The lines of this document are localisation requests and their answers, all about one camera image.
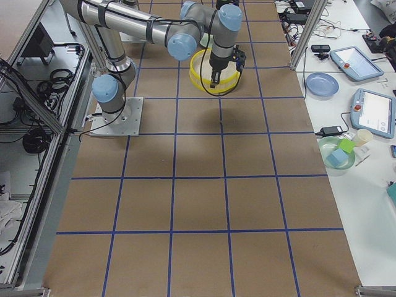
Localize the beige paper cup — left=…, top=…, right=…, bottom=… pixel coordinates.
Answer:
left=352, top=129, right=373, bottom=147

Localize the teach pendant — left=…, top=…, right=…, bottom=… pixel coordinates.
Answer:
left=329, top=46, right=384, bottom=81
left=350, top=88, right=395, bottom=139

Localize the yellow bamboo steamer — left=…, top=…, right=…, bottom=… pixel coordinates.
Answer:
left=189, top=48, right=242, bottom=97

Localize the upper teach pendant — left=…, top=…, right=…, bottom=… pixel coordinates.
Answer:
left=329, top=46, right=384, bottom=81

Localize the blue foam block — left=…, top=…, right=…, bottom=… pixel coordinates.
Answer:
left=325, top=148, right=349, bottom=168

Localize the lower teach pendant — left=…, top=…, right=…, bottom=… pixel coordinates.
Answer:
left=350, top=88, right=395, bottom=139

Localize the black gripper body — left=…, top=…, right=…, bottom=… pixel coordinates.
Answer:
left=209, top=54, right=231, bottom=75

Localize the green foam block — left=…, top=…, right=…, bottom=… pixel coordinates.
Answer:
left=338, top=139, right=355, bottom=153

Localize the aluminium frame post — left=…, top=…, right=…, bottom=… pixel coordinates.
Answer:
left=290, top=0, right=327, bottom=71

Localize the white crumpled cloth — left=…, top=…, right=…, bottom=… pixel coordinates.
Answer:
left=0, top=171, right=24, bottom=239

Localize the black power adapter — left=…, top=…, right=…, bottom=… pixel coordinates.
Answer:
left=315, top=126, right=346, bottom=137

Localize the blue plate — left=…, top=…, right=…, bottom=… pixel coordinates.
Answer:
left=306, top=72, right=339, bottom=97

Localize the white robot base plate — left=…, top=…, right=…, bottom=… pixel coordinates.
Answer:
left=89, top=97, right=144, bottom=137

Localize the light green plate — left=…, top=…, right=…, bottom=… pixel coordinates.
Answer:
left=200, top=33, right=213, bottom=48

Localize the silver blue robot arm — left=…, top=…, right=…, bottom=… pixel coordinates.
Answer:
left=61, top=1, right=244, bottom=125

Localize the green bowl with blocks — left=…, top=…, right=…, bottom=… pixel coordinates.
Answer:
left=318, top=136, right=355, bottom=170

